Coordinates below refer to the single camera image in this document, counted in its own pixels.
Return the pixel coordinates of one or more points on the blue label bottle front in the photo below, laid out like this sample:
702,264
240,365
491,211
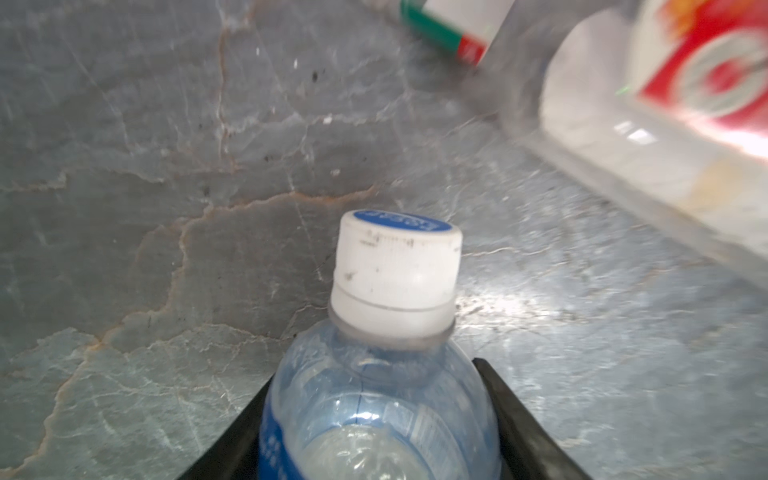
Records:
379,389

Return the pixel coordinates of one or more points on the red green label bottle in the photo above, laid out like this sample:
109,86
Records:
660,106

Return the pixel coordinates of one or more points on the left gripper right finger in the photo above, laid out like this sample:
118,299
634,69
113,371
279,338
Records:
528,451

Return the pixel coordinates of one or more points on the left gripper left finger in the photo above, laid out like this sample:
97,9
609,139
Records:
234,455

